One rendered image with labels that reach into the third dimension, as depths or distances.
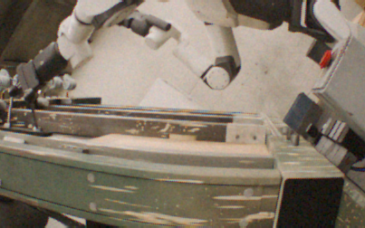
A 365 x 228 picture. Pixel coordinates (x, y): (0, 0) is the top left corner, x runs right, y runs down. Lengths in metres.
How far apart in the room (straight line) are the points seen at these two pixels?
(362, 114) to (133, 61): 6.14
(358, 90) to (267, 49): 5.83
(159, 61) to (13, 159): 5.88
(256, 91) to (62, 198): 5.79
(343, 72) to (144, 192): 0.36
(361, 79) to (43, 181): 0.57
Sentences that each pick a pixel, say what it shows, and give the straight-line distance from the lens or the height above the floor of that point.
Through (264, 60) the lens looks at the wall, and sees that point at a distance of 6.38.
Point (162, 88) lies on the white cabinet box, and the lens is 5.05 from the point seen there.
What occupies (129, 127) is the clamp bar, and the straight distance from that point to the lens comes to 1.30.
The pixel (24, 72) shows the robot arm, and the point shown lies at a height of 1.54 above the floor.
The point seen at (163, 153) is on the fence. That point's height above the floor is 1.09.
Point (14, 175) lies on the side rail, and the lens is 0.73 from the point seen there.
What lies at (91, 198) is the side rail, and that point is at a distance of 0.65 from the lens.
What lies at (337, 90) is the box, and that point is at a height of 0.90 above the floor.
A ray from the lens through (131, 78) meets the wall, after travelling 6.60.
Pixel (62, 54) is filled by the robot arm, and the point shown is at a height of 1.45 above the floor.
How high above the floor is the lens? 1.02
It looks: 6 degrees up
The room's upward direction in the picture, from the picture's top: 54 degrees counter-clockwise
